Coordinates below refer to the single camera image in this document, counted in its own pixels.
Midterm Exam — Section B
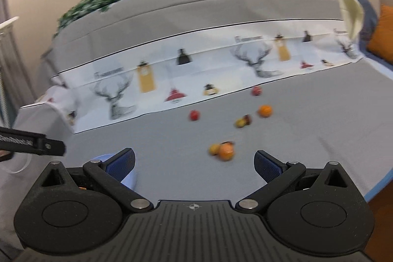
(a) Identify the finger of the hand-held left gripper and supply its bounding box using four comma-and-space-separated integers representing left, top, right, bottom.
31, 134, 67, 157

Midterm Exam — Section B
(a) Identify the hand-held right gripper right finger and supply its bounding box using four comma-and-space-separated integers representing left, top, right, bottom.
235, 150, 351, 214

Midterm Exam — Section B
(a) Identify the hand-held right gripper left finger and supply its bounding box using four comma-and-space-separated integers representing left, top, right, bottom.
40, 148, 154, 214

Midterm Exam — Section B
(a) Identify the light blue plate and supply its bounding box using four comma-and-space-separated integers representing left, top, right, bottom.
91, 154, 137, 189

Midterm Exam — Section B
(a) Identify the orange tangerine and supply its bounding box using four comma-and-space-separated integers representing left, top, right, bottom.
257, 104, 273, 118
219, 142, 236, 161

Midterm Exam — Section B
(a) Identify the grey printed bedsheet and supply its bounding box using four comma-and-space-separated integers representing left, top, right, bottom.
12, 0, 393, 252

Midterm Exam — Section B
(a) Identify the cream pillow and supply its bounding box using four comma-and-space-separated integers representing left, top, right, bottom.
334, 0, 365, 39

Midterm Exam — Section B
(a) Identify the orange cushion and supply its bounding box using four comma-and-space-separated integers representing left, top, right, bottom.
367, 4, 393, 57

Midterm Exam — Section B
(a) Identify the blue sheet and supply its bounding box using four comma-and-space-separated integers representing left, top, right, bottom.
349, 0, 393, 80

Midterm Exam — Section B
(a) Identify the clear plastic ring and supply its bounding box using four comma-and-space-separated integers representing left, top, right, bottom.
0, 154, 32, 174

